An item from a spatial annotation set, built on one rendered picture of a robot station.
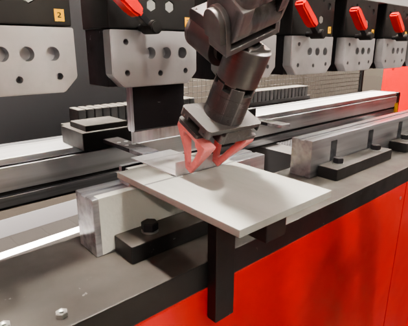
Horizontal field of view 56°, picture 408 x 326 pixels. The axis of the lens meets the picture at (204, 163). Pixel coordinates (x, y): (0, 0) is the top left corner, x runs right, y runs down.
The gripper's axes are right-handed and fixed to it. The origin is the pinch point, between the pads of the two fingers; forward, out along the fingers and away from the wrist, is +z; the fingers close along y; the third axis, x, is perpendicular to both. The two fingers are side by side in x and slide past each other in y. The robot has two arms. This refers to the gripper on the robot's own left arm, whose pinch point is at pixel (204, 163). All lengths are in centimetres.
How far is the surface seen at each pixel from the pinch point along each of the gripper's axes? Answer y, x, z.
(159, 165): 3.9, -5.2, 4.1
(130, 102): 6.4, -13.1, -3.2
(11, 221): -16, -147, 180
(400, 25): -69, -13, -18
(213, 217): 10.1, 12.6, -4.9
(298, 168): -41.1, -4.6, 15.9
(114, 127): -0.7, -26.9, 12.9
